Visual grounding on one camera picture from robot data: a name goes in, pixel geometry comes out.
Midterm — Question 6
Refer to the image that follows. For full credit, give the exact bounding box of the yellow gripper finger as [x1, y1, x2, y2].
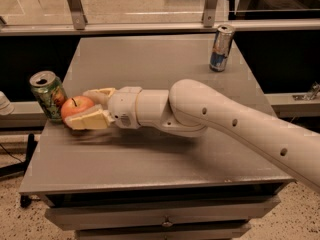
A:
[83, 88, 116, 106]
[65, 105, 114, 130]

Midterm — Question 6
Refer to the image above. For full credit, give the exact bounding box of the metal bracket at right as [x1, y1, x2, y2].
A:
[293, 82, 320, 101]

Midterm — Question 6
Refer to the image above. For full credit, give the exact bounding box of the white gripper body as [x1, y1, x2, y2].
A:
[108, 87, 142, 129]

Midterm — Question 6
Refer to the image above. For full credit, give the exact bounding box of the blue silver energy drink can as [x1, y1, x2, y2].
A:
[209, 24, 235, 72]

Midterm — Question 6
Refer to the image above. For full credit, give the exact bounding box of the green soda can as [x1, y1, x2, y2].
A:
[29, 71, 67, 122]

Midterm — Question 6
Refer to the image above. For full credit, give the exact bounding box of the metal drawer lock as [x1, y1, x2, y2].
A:
[162, 218, 173, 228]

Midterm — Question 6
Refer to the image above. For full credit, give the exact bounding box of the metal railing bracket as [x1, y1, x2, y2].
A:
[67, 0, 87, 30]
[202, 0, 218, 28]

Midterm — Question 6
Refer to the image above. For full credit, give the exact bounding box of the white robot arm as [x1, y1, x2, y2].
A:
[64, 79, 320, 192]

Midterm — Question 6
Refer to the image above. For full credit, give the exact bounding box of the grey cabinet with drawers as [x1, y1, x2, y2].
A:
[20, 35, 289, 240]

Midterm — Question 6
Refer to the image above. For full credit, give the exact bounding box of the right metal railing bracket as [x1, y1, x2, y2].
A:
[202, 0, 218, 28]

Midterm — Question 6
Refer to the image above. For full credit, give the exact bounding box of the white object at left edge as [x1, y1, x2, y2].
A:
[0, 91, 14, 116]

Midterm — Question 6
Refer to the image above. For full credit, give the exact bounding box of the red apple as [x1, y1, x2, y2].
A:
[61, 96, 94, 120]

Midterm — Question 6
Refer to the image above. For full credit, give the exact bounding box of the metal railing bar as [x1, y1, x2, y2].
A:
[0, 18, 320, 36]

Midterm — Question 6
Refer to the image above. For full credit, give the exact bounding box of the left metal railing bracket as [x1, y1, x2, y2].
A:
[67, 0, 87, 30]

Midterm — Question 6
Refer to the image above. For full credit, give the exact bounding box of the black stand with cable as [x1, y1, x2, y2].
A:
[0, 133, 37, 208]

